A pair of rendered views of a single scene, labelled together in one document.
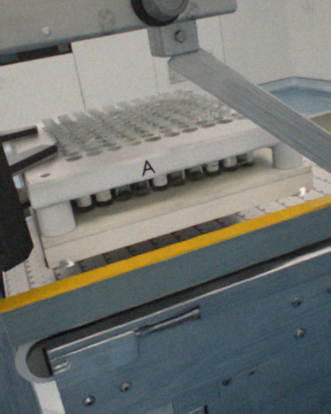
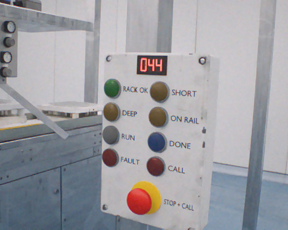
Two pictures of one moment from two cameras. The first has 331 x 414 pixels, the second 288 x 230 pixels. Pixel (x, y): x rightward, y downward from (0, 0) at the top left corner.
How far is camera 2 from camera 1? 86 cm
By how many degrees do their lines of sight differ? 43
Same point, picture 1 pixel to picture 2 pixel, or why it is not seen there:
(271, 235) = (17, 130)
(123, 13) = not seen: outside the picture
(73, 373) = not seen: outside the picture
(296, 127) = (26, 102)
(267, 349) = (14, 164)
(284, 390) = (15, 187)
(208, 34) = not seen: outside the picture
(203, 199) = (2, 119)
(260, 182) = (15, 118)
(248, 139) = (13, 106)
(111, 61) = not seen: outside the picture
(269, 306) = (15, 150)
